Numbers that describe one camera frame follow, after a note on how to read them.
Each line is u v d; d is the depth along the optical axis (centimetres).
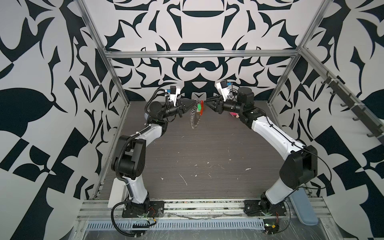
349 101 60
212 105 73
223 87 66
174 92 68
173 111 71
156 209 74
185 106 73
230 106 67
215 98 70
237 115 64
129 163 49
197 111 123
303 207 74
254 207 74
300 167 45
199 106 76
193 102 74
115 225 67
